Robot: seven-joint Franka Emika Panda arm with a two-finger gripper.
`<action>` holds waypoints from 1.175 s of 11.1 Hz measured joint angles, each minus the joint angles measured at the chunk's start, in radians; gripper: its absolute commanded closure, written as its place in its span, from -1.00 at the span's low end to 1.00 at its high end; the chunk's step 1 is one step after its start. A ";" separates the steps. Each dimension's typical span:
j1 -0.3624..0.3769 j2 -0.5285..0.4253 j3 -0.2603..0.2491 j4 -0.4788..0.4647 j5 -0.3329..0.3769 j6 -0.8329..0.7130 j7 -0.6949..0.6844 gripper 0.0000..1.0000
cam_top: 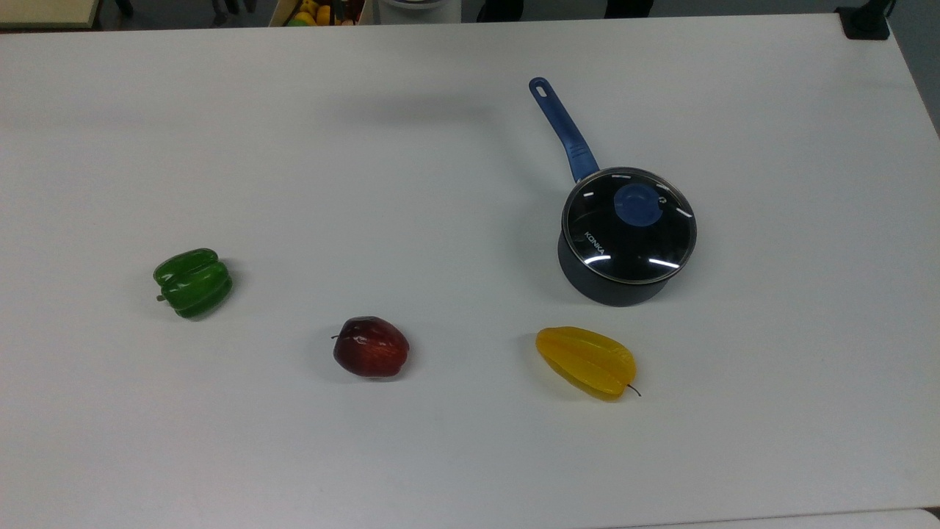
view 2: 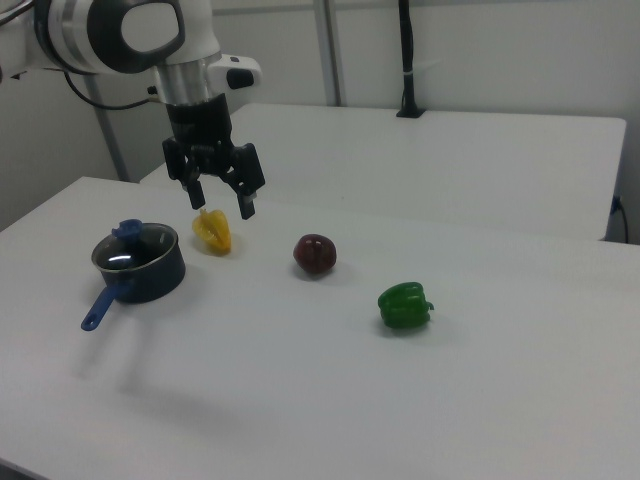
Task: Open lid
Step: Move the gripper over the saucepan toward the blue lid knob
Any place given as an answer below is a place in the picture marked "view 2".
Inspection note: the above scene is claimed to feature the dark blue saucepan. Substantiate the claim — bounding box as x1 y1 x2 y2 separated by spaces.
80 222 187 332

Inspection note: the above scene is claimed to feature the red toy bell pepper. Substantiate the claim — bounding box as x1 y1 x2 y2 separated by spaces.
292 232 339 277

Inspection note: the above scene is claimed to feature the black pole with base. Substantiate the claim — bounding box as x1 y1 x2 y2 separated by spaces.
396 0 428 120

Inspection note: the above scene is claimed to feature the grey partition post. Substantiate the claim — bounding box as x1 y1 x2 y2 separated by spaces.
89 74 132 182
313 0 347 107

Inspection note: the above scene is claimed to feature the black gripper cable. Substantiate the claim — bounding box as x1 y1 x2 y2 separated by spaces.
63 73 167 110

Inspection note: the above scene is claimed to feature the yellow toy bell pepper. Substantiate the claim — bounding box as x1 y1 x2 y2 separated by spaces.
192 208 234 257

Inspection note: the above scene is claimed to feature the green toy bell pepper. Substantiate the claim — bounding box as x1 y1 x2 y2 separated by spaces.
376 281 436 330

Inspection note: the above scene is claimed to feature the glass lid with blue knob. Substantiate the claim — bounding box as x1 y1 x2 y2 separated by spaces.
91 218 179 273

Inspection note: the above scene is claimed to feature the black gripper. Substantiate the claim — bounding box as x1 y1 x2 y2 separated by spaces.
161 94 267 222

